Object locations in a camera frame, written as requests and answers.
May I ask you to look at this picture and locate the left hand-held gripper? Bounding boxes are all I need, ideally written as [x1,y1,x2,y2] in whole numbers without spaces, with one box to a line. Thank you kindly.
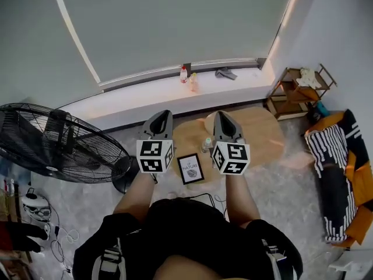
[136,109,175,174]

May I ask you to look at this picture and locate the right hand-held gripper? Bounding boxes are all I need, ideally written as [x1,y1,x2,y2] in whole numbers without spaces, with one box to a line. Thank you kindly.
[211,111,251,175]

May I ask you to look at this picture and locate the black framed nature picture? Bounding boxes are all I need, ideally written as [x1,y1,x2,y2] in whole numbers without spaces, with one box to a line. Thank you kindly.
[177,153,205,186]

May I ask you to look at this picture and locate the person's right forearm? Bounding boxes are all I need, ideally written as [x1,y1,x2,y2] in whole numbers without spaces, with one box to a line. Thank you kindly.
[223,172,261,229]

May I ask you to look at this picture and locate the person's left forearm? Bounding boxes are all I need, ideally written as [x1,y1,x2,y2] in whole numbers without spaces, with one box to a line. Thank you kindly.
[112,172,158,223]

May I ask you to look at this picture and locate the wooden oval coffee table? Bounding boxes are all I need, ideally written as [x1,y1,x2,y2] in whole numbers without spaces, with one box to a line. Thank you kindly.
[171,107,286,190]

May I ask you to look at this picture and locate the white window sill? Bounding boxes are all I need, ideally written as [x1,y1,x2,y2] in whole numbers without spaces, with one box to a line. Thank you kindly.
[55,70,276,128]

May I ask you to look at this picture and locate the yellow capped plastic bottle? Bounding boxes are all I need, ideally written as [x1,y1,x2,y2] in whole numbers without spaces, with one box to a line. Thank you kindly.
[189,72,200,95]

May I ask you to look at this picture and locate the grey cloth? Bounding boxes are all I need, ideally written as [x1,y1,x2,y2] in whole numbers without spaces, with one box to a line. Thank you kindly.
[214,67,238,81]

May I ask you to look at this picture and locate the wooden shelf rack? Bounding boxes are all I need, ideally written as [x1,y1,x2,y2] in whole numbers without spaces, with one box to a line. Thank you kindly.
[263,63,338,121]

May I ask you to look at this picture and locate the white crumpled cloth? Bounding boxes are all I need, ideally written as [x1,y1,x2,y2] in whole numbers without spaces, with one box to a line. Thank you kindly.
[300,67,321,89]

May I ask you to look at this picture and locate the black white striped blanket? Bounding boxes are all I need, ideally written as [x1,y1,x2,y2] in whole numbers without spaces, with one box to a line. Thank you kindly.
[305,124,358,243]

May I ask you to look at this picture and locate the orange cushion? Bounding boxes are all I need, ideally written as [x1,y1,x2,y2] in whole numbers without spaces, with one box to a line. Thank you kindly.
[305,112,346,134]
[345,150,373,174]
[346,205,373,246]

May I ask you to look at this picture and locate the black standing fan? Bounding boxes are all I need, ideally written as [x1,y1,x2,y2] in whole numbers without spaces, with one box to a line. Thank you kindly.
[0,103,140,194]

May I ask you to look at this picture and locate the grey roller blind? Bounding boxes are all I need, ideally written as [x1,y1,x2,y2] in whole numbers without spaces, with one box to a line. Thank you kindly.
[51,0,301,84]

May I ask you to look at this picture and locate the person's black clothed body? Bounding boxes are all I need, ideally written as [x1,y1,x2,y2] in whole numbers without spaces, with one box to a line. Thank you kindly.
[72,198,304,280]

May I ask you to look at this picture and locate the black sofa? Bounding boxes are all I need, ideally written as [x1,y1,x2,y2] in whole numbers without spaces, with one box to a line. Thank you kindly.
[304,108,373,247]

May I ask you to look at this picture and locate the white headset device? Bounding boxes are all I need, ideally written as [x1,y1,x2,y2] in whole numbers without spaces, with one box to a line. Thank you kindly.
[22,187,52,223]

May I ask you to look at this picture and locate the white shelf unit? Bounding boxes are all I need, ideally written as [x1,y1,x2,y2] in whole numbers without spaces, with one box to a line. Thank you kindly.
[328,248,373,280]

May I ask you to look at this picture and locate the brown wooden cabinet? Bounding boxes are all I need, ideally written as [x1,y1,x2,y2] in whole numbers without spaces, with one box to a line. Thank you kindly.
[0,182,33,280]

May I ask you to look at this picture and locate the black floor cable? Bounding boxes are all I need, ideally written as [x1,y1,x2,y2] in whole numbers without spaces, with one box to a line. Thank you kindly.
[186,192,227,215]

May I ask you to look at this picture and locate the white charger cable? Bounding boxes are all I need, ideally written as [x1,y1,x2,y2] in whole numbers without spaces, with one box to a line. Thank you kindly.
[51,226,80,274]

